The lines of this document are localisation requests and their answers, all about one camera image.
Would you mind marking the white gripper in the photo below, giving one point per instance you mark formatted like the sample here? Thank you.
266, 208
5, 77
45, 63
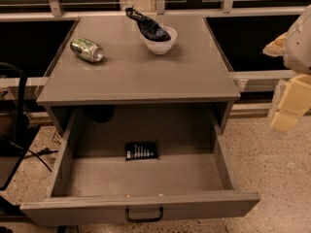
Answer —
299, 49

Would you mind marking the dark blue rxbar wrapper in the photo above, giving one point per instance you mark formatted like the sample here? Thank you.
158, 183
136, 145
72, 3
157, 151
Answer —
140, 150

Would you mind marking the grey drawer cabinet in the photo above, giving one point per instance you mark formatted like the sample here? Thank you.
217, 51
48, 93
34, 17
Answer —
192, 71

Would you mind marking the open grey top drawer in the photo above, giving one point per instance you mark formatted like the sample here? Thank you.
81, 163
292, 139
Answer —
93, 183

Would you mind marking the white bowl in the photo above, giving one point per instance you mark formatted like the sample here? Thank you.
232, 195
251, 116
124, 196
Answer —
162, 47

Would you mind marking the dark blue chip bag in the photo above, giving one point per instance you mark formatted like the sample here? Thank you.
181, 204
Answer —
149, 28

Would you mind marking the green soda can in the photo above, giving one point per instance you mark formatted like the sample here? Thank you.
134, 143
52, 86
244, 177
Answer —
86, 49

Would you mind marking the metal window railing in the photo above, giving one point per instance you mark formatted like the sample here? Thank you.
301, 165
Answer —
228, 8

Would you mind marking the black drawer handle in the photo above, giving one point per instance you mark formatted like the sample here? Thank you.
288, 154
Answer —
143, 216

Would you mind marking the black chair frame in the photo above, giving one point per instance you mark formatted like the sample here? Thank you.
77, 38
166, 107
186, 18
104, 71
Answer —
16, 133

